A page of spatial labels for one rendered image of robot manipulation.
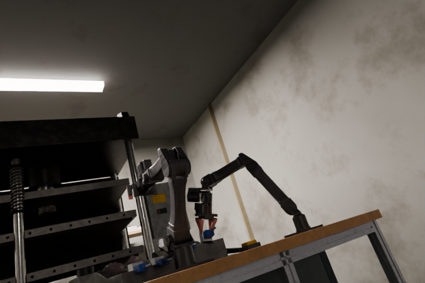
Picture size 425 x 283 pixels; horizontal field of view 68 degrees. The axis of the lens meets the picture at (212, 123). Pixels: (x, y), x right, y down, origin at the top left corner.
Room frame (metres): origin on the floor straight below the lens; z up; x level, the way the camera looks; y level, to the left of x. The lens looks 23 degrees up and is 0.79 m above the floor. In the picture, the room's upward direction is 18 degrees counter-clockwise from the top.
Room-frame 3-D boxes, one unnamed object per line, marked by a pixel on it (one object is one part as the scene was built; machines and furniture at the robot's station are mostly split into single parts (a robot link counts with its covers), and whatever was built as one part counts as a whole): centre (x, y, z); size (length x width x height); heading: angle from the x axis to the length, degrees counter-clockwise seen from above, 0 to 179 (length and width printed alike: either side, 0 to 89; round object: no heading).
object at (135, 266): (1.34, 0.44, 0.85); 0.13 x 0.05 x 0.05; 51
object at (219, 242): (1.82, 0.37, 0.87); 0.50 x 0.26 x 0.14; 33
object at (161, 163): (1.24, 0.25, 1.17); 0.30 x 0.09 x 0.12; 35
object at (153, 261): (1.42, 0.37, 0.85); 0.13 x 0.05 x 0.05; 51
